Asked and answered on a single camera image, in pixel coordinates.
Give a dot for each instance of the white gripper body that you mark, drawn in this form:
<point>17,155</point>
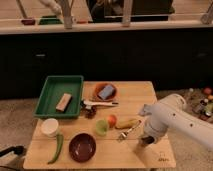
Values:
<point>154,131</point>

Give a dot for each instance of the dark metal cup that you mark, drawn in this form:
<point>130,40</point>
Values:
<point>146,141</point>

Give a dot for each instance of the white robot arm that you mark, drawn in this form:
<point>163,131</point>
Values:
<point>169,112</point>

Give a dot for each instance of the light blue cloth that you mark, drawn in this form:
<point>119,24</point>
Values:
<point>145,110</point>

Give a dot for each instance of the yellow banana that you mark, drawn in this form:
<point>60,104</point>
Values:
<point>125,124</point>

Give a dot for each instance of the metal fork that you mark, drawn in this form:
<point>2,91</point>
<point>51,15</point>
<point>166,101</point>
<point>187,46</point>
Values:
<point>124,134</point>

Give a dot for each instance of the orange peach fruit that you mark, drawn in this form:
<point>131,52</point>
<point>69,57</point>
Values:
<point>111,119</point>

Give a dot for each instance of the green plastic cup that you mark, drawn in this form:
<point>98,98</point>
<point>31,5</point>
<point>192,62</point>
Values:
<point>101,127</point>

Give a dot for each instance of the dark red bowl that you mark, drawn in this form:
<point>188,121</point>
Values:
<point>82,147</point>

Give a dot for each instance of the wooden block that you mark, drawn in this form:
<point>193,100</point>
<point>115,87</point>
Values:
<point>64,101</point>

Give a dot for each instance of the green chili pepper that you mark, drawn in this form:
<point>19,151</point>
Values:
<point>59,139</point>

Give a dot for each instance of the green plastic tray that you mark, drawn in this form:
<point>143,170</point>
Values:
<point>52,92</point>

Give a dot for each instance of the white paper cup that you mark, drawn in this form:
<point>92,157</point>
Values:
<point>50,127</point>

